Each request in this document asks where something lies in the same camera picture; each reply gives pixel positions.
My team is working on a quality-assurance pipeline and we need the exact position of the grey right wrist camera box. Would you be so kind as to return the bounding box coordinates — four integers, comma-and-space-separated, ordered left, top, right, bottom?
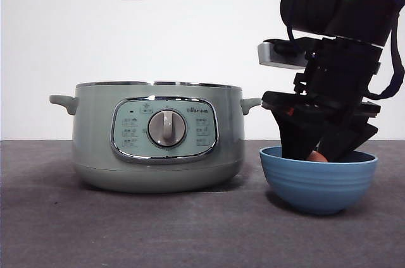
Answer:
257, 39, 315, 70

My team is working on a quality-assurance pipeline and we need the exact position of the brown egg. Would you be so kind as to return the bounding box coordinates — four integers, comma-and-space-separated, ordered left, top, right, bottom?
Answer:
306, 150, 330, 163

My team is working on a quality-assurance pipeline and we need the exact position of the pale green electric steamer pot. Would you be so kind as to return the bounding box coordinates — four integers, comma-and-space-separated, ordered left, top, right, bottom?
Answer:
49, 80, 263, 194

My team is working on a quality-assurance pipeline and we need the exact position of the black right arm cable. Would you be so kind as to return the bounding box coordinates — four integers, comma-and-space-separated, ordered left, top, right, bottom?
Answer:
368, 0, 405, 101

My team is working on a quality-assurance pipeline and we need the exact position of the blue ribbed bowl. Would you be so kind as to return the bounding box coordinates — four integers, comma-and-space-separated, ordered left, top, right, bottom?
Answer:
259, 146, 379, 216

